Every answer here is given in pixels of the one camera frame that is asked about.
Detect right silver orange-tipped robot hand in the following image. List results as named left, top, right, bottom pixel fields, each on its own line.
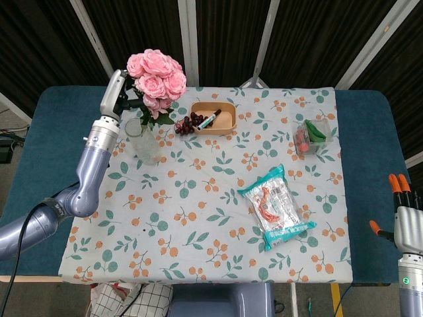
left=369, top=173, right=423, bottom=256

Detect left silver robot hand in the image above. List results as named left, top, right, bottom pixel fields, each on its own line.
left=99, top=69, right=145, bottom=121

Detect pink artificial rose bouquet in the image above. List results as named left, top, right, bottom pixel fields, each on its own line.
left=126, top=49, right=188, bottom=131

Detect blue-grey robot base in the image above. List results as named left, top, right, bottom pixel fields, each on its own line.
left=168, top=283, right=276, bottom=317

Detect clear textured glass vase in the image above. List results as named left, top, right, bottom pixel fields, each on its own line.
left=124, top=118, right=161, bottom=166

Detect teal blue table mat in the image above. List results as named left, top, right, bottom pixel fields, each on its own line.
left=0, top=85, right=410, bottom=277

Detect dark red artificial grapes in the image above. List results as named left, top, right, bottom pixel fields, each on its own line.
left=174, top=112, right=210, bottom=135

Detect green white marker pen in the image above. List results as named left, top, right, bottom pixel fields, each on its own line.
left=197, top=109, right=223, bottom=130

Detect tan rectangular paper tray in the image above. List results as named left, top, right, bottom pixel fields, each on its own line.
left=190, top=101, right=238, bottom=136

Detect clear box with red items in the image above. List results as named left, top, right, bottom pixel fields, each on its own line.
left=293, top=118, right=334, bottom=156

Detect teal snack food packet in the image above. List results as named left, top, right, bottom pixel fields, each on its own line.
left=237, top=164, right=318, bottom=253

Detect floral print tablecloth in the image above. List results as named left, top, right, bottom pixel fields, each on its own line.
left=58, top=86, right=352, bottom=285

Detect white grid-check bag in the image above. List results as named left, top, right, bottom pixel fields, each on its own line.
left=89, top=282, right=174, bottom=317

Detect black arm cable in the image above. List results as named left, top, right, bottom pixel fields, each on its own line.
left=0, top=203, right=48, bottom=317

